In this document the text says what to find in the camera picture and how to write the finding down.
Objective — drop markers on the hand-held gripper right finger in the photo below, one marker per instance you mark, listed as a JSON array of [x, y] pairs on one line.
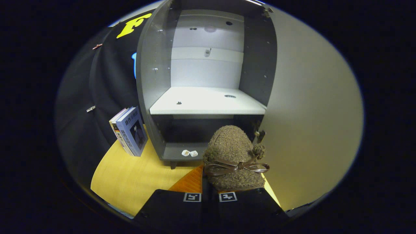
[[253, 208]]

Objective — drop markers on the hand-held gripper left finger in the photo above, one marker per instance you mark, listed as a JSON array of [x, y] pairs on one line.
[[169, 208]]

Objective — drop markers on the brown fuzzy shoe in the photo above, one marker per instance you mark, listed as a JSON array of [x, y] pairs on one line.
[[232, 156]]

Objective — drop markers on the grey shoe cabinet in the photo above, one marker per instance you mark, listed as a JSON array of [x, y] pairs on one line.
[[208, 100]]

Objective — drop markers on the beige shoe cabinet door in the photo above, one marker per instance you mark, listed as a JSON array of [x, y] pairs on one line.
[[312, 107]]

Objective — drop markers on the blue book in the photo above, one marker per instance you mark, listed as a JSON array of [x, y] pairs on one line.
[[134, 133]]

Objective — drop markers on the white book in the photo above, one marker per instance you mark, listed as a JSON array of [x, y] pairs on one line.
[[114, 125]]

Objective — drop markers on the silver clip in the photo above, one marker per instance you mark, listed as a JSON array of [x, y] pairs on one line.
[[91, 109]]

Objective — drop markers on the black backdrop cloth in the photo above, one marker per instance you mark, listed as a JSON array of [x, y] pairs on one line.
[[87, 97]]

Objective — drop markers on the red clip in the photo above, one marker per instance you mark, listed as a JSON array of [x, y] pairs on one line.
[[97, 46]]

